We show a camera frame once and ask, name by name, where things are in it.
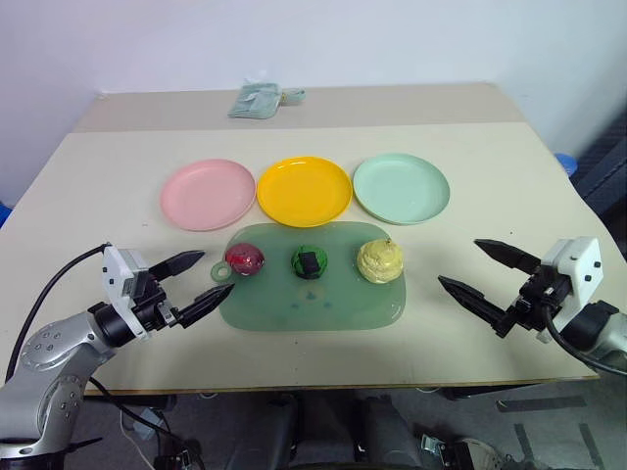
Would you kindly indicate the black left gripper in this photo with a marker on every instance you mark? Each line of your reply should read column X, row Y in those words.
column 156, row 307

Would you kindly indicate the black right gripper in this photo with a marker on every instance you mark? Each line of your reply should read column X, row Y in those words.
column 539, row 298

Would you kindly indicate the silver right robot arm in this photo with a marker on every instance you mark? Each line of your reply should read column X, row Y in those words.
column 610, row 339

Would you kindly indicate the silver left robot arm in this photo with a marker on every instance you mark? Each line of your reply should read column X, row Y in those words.
column 46, row 350

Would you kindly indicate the red fruit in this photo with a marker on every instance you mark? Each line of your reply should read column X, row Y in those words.
column 245, row 259

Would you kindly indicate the pink plate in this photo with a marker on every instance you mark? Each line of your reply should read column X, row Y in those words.
column 208, row 194

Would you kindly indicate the yellow fruit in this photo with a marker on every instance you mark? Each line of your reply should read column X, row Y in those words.
column 380, row 262

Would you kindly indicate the dark green round vegetable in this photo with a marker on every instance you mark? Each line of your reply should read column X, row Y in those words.
column 308, row 263

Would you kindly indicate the light green plate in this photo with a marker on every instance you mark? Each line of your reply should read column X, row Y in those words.
column 400, row 189

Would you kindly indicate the yellow plate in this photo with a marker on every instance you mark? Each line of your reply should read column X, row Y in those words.
column 304, row 192

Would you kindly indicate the translucent green cutting mat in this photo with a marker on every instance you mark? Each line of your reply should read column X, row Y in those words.
column 313, row 308

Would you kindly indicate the blue round object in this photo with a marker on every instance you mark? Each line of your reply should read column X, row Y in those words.
column 567, row 163

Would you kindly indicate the dark office chair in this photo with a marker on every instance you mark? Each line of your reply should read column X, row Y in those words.
column 607, row 161

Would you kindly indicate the white sneaker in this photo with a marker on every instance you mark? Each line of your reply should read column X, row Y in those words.
column 482, row 454

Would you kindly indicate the dark rounded shape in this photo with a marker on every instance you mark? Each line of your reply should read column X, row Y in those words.
column 387, row 433
column 313, row 431

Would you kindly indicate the green cloth pouch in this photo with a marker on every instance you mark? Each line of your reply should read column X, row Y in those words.
column 255, row 102

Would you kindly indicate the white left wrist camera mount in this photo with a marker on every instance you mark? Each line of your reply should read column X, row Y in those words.
column 116, row 279

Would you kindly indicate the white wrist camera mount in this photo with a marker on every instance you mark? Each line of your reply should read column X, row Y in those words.
column 116, row 279
column 580, row 267

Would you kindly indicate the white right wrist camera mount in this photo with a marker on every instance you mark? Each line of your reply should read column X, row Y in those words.
column 580, row 267

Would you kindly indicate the metal caster bracket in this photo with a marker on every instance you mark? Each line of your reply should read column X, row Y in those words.
column 431, row 443

